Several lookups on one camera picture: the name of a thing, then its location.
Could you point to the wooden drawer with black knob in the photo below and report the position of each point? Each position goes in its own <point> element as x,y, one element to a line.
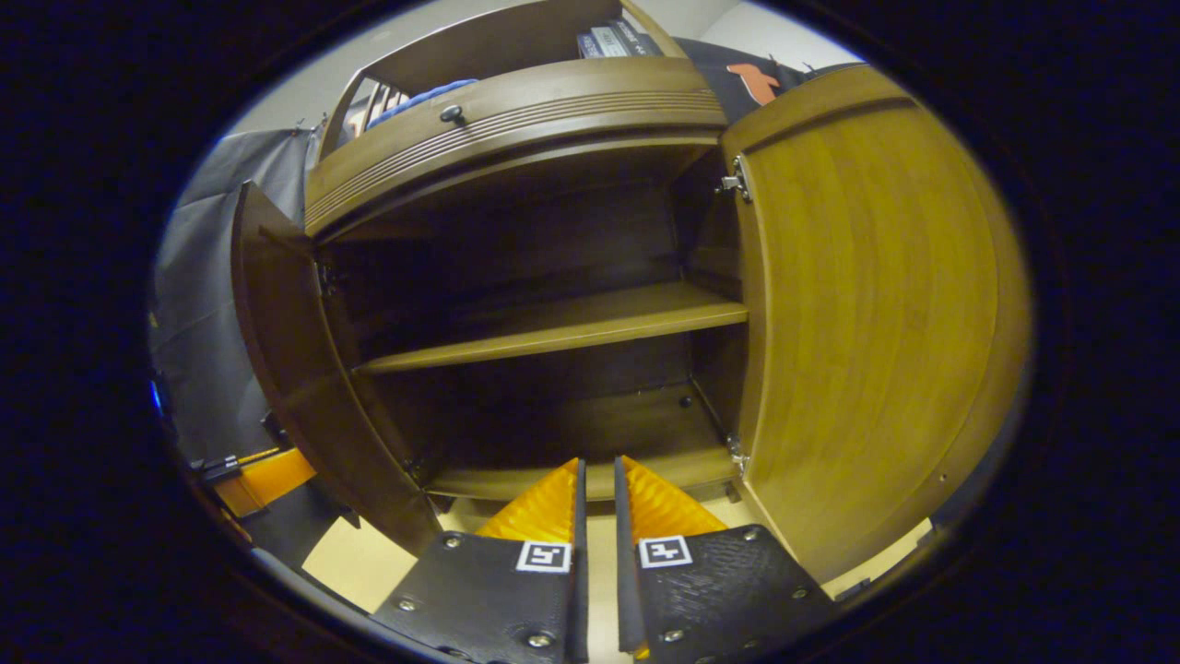
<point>553,92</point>

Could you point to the wooden shoe cabinet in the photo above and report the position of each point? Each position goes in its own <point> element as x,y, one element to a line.
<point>572,433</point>

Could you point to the dark blue book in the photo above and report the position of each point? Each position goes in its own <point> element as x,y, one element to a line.
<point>590,44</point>

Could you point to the blue folded towel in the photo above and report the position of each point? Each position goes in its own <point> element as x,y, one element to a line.
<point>419,100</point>

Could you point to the black book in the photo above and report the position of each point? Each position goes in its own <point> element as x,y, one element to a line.
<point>638,39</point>

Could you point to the wooden cabinet door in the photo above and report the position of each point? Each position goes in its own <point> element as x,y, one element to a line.
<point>876,323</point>
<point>295,369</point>

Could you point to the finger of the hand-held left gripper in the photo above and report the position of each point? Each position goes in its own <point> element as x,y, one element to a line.
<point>267,478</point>

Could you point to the wooden inner cabinet shelf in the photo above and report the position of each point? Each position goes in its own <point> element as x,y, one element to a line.
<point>572,327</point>

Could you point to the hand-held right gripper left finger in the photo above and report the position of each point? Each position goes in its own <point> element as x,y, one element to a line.
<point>579,590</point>

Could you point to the light grey book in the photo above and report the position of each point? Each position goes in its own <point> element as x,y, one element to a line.
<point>611,41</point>

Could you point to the black backdrop cloth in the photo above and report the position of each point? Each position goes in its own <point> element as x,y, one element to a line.
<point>221,277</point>

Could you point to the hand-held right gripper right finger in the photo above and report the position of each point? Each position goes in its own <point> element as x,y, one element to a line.
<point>629,590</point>

